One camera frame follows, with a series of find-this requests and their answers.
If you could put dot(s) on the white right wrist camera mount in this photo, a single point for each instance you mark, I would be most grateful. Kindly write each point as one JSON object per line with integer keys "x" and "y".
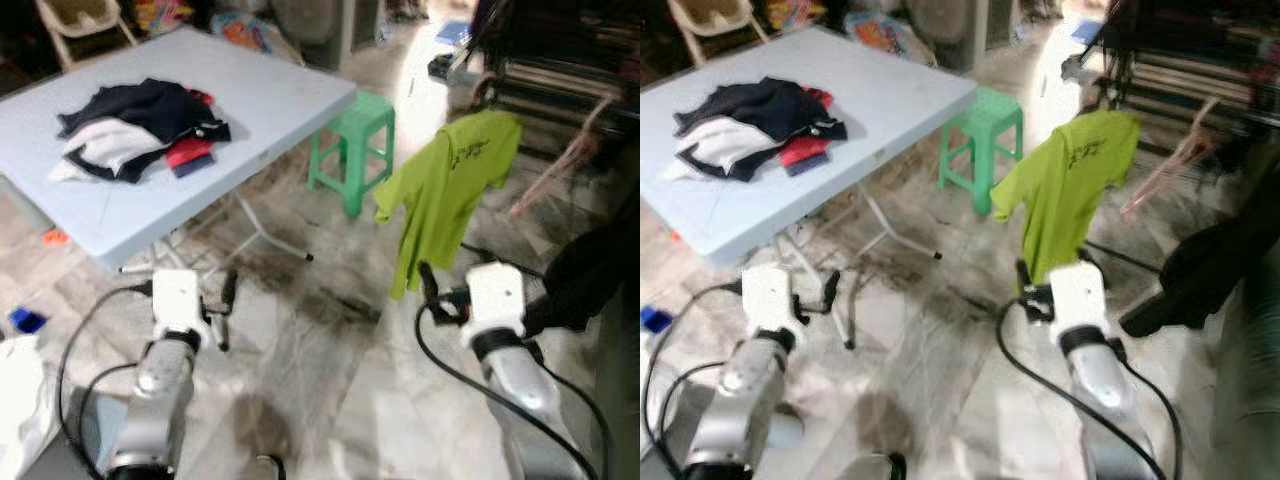
{"x": 1080, "y": 295}
{"x": 497, "y": 295}

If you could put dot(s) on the white folding table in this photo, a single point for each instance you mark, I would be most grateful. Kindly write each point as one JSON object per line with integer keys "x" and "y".
{"x": 900, "y": 100}
{"x": 270, "y": 100}

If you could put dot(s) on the green plastic stool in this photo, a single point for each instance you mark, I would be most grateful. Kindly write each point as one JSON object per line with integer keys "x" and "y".
{"x": 355, "y": 110}
{"x": 985, "y": 110}

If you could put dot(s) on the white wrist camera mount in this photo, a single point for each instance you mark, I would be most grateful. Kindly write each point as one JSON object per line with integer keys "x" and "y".
{"x": 1080, "y": 295}
{"x": 178, "y": 300}
{"x": 770, "y": 300}
{"x": 497, "y": 295}

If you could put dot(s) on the blue floor mat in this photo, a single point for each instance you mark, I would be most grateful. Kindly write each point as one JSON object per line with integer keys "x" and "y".
{"x": 1088, "y": 30}
{"x": 455, "y": 32}

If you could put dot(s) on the grey air purifier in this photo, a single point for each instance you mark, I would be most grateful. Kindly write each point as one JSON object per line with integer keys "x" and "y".
{"x": 960, "y": 25}
{"x": 330, "y": 25}

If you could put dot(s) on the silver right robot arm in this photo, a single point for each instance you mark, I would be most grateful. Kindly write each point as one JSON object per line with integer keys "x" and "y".
{"x": 1110, "y": 400}
{"x": 530, "y": 400}

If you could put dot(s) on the lime green shirt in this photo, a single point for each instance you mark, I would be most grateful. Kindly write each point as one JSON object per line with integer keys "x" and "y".
{"x": 445, "y": 180}
{"x": 1065, "y": 180}

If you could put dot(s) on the colourful baby bouncer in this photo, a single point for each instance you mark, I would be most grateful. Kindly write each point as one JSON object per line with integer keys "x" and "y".
{"x": 880, "y": 30}
{"x": 245, "y": 30}

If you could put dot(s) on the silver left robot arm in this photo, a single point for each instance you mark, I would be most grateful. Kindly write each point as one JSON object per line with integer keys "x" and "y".
{"x": 745, "y": 410}
{"x": 155, "y": 410}

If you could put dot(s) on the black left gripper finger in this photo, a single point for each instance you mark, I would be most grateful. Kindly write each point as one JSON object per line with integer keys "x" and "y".
{"x": 831, "y": 290}
{"x": 230, "y": 290}

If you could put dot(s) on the beige plastic chair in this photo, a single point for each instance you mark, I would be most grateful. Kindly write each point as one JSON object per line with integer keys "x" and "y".
{"x": 715, "y": 15}
{"x": 85, "y": 15}

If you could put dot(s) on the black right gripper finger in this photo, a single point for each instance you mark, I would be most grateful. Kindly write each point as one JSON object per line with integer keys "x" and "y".
{"x": 1022, "y": 278}
{"x": 428, "y": 280}

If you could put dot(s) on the red garment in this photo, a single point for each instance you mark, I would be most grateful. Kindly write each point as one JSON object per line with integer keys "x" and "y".
{"x": 190, "y": 152}
{"x": 805, "y": 152}

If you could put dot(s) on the robot left leg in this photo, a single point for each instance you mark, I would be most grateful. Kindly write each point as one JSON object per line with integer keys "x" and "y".
{"x": 268, "y": 468}
{"x": 885, "y": 467}

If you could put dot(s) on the black garment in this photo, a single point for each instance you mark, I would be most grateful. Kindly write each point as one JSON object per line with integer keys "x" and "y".
{"x": 590, "y": 270}
{"x": 1210, "y": 270}

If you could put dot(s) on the navy blue garment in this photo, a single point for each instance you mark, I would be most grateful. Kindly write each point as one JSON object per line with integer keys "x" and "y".
{"x": 770, "y": 105}
{"x": 150, "y": 105}

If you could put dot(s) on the black metal drying rack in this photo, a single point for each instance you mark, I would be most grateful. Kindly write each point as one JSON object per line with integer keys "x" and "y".
{"x": 1180, "y": 50}
{"x": 560, "y": 50}

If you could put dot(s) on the small blue toy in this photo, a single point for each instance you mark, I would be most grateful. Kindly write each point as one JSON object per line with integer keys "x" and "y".
{"x": 28, "y": 320}
{"x": 655, "y": 320}

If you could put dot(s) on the pink plastic hanger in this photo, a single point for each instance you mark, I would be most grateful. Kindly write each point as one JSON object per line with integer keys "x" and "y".
{"x": 1175, "y": 158}
{"x": 565, "y": 158}

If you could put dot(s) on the orange toy piece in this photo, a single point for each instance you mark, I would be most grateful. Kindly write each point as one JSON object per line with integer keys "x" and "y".
{"x": 55, "y": 237}

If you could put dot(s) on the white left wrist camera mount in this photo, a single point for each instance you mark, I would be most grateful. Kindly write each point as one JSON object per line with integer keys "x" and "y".
{"x": 178, "y": 300}
{"x": 770, "y": 300}

